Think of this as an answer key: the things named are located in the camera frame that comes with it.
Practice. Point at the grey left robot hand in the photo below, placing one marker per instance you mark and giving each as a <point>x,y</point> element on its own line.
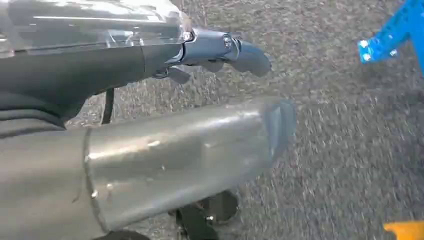
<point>82,69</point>

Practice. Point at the yellow floor tape square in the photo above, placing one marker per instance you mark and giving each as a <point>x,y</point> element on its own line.
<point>405,230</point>

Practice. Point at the blue metal frame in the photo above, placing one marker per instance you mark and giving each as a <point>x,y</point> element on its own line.
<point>394,33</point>

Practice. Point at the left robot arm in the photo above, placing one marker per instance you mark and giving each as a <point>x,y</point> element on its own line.
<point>33,182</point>

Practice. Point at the black robot foot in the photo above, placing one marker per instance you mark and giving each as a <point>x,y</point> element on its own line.
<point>198,222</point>

